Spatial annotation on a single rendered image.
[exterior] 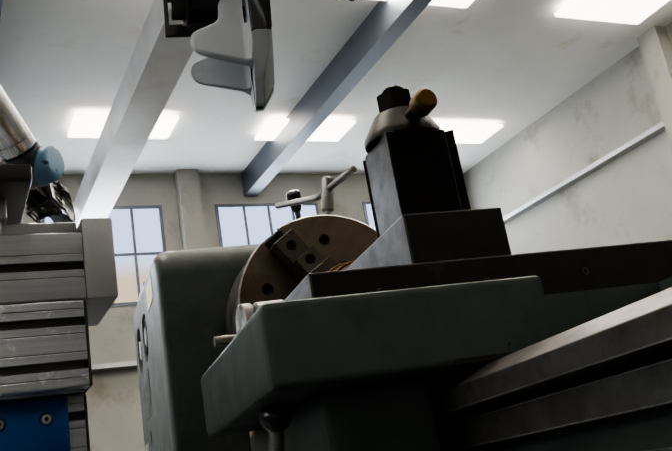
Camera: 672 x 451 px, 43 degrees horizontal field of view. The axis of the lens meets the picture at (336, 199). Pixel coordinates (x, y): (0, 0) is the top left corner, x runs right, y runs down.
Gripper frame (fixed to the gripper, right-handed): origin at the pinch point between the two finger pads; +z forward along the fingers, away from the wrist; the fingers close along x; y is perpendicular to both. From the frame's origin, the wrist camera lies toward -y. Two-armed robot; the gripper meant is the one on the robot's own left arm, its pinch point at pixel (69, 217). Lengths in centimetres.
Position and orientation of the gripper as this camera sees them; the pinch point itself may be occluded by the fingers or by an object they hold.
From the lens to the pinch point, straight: 217.4
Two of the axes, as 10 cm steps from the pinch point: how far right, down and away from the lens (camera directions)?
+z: 3.5, 5.6, 7.5
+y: 3.7, 6.6, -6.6
